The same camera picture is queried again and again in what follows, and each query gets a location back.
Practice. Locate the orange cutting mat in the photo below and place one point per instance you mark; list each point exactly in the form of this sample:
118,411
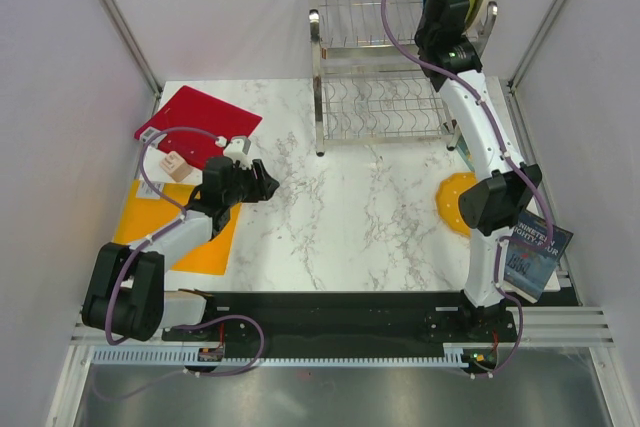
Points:
190,247

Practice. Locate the yellow polka dot plate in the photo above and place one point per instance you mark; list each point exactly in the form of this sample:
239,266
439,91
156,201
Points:
447,201

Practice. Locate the small beige block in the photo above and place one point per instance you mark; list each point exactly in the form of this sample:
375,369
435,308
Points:
175,166

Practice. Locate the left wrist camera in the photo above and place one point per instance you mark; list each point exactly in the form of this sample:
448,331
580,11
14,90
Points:
237,150

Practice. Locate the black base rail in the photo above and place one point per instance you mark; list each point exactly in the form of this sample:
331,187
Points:
358,324

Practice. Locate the dark blue 1984 book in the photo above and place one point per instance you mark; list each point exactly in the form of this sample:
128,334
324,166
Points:
528,267

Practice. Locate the colourful illustrated book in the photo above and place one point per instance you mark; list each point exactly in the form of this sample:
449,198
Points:
456,142

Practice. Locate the red cutting mat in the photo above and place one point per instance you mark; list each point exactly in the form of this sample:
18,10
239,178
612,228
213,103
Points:
192,108

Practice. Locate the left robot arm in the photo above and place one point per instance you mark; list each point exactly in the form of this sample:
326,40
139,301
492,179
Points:
126,296

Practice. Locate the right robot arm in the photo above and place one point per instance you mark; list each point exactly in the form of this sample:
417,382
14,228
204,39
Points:
505,183

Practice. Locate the white cable duct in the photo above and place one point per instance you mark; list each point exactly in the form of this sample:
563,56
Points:
194,355

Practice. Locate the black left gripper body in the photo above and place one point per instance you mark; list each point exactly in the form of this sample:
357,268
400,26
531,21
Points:
245,188

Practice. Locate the stainless steel dish rack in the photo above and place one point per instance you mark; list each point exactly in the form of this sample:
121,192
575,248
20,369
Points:
364,90

